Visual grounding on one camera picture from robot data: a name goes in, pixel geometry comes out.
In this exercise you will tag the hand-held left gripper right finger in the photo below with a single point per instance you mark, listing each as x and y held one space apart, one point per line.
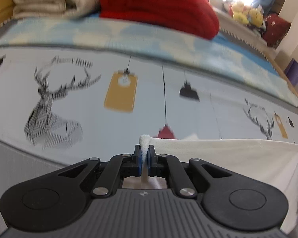
149 163

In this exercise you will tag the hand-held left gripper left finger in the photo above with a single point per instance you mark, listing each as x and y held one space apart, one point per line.
138 162

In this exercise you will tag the white shirt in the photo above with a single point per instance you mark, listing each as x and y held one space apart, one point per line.
225 158

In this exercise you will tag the grey deer print sheet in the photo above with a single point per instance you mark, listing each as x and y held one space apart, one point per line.
89 129

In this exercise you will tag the purple box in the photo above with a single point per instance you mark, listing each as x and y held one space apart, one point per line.
295 72

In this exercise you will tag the dark red cushion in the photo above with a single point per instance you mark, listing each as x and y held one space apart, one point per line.
276 29

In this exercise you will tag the blue leaf pattern mat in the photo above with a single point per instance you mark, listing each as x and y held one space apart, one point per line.
139 37

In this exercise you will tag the white window ledge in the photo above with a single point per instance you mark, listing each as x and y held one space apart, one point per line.
240 34

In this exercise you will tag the red folded blanket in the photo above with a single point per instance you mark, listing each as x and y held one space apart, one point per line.
163 5

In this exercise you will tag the cream folded blanket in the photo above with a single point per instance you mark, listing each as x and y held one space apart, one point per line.
52 0

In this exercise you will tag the wooden bed frame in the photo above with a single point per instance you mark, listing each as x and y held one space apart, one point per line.
290 84

